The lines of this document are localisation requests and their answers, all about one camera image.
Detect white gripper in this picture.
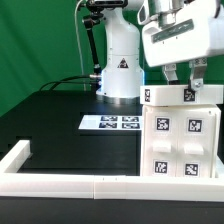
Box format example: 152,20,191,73
138,0,224,91

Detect white cabinet top block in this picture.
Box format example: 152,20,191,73
140,84,224,106

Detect white cabinet door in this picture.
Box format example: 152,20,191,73
176,111,215,178
141,112,177,177

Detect white cabinet body box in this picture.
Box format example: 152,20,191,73
140,105,221,178

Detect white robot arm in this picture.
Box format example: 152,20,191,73
94,0,224,101

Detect white marker base sheet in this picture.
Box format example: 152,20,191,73
79,115,142,131

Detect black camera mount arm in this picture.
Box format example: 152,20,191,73
78,0,128,81

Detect black cables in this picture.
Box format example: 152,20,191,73
39,75,102,92

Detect grey thin cable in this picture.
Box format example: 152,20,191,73
74,0,88,92

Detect white U-shaped obstacle frame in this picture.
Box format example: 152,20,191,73
0,140,224,202

